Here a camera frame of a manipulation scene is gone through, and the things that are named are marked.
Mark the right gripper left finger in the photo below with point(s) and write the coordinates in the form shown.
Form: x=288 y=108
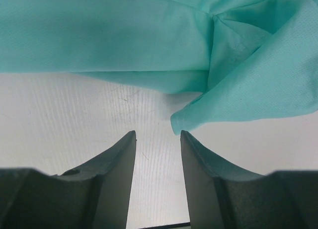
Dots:
x=93 y=195

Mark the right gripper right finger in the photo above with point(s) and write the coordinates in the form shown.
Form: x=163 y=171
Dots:
x=222 y=195

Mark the teal t shirt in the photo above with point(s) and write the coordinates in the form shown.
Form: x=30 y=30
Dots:
x=248 y=59

